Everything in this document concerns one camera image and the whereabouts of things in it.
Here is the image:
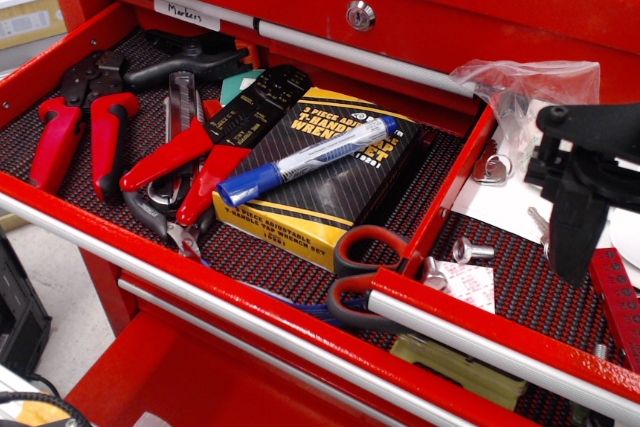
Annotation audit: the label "red handled wire stripper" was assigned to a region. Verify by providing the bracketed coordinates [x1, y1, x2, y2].
[120, 64, 312, 226]

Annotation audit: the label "red grey scissors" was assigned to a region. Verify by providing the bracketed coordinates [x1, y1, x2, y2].
[327, 225, 409, 335]

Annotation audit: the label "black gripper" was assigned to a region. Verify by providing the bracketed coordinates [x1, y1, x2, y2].
[525, 103, 639, 287]

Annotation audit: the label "black yellow tap wrench box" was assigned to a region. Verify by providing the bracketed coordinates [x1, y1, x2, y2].
[213, 87, 422, 270]

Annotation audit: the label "white markers label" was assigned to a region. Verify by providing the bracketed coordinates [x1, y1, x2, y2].
[153, 0, 220, 31]

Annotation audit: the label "red open right drawer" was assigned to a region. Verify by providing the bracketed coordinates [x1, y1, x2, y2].
[369, 104, 639, 426]

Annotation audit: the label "white desiccant packet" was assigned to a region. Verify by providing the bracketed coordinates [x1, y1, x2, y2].
[440, 262, 495, 314]

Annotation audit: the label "red open drawer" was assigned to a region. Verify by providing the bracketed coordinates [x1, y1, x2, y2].
[1, 5, 505, 426]
[369, 104, 639, 426]

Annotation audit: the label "yellow-green packet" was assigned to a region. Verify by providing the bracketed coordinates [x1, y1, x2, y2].
[390, 334, 528, 411]

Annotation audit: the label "red drill gauge plate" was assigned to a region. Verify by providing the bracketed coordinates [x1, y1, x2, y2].
[589, 248, 639, 373]

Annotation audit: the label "blue marker pen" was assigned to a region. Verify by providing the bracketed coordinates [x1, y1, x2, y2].
[216, 115, 397, 207]

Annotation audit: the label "red tool chest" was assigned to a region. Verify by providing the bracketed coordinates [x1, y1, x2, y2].
[60, 0, 639, 426]

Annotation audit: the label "teal card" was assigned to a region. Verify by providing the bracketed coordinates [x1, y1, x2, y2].
[220, 69, 264, 107]

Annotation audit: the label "black braided cable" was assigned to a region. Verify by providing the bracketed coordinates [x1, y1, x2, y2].
[0, 372, 94, 427]

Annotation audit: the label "red handled crimping pliers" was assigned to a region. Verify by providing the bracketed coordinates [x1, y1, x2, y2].
[29, 50, 140, 201]

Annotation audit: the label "silver utility knife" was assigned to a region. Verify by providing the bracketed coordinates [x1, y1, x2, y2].
[165, 71, 197, 142]

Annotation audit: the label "black box on floor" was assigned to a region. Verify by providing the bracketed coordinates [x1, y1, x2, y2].
[1, 231, 52, 377]

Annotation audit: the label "red open left drawer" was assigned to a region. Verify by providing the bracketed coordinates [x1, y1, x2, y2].
[1, 5, 505, 426]

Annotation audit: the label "silver bolt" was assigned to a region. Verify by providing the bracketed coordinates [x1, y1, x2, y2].
[452, 236, 495, 264]

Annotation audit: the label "grey handled snips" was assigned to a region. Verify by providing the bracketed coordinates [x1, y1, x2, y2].
[121, 156, 216, 263]

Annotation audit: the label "black clamp tool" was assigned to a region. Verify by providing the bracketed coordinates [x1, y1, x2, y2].
[123, 30, 260, 92]

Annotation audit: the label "silver drawer lock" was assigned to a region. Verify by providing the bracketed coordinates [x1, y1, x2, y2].
[345, 0, 376, 31]

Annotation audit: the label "white paper sheet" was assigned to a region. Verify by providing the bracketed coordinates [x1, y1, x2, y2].
[449, 99, 640, 248]

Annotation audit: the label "silver key ring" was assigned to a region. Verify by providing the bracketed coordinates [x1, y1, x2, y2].
[472, 153, 515, 187]

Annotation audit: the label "background storage shelf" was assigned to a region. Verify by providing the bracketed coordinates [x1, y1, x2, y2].
[1, 0, 67, 77]

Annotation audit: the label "clear plastic bag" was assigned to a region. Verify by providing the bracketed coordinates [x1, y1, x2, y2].
[451, 60, 601, 174]

